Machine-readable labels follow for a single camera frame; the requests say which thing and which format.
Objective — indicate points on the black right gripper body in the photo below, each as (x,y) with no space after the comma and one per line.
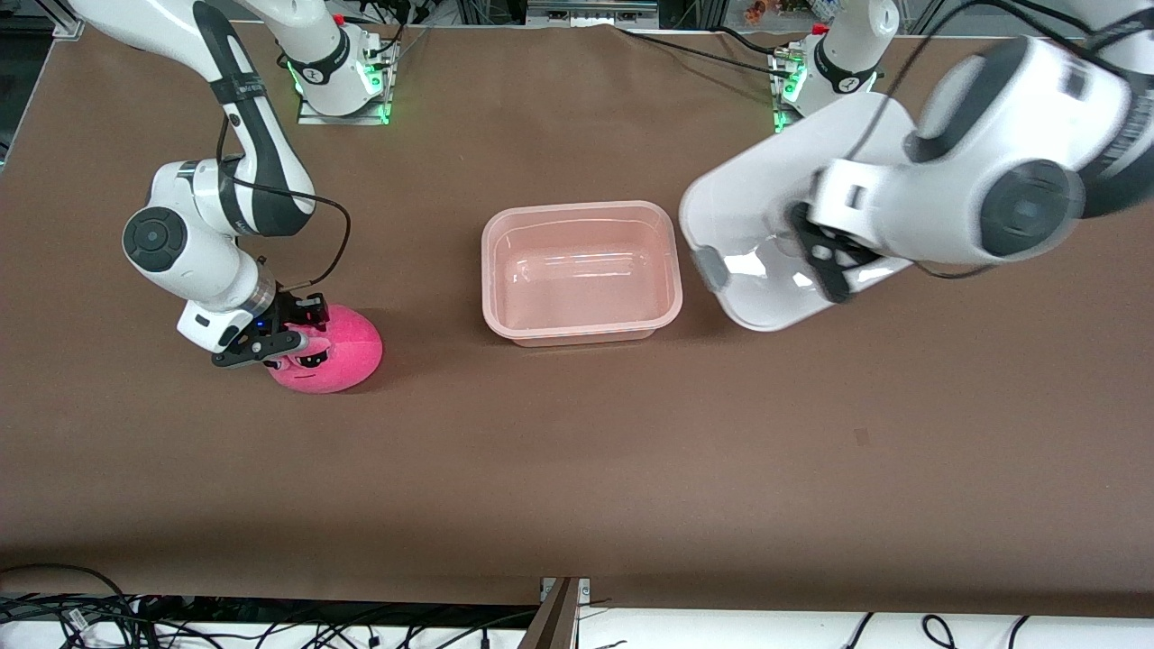
(294,312)

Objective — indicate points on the metal table edge bracket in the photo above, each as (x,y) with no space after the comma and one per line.
(584,588)

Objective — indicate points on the pink plush toy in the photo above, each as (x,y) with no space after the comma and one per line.
(347,351)

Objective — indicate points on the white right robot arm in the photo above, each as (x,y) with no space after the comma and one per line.
(180,243)

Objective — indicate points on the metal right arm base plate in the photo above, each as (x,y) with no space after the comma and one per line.
(343,118)

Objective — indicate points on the colourful background figure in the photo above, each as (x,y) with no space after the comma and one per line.
(766,9)

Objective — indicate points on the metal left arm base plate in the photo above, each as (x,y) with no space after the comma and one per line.
(781,113)

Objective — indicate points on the aluminium corner profile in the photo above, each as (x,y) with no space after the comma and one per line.
(68,29)

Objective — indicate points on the pink translucent plastic box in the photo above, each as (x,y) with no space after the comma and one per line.
(581,270)

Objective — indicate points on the white box lid grey clips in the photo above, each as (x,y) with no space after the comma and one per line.
(748,207)

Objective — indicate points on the brown support beam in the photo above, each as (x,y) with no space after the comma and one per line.
(550,622)

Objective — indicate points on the aluminium background frame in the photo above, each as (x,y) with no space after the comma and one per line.
(590,11)

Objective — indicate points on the brown paper table cover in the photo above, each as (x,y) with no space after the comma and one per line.
(577,469)

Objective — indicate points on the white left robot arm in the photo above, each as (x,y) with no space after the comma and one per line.
(992,162)

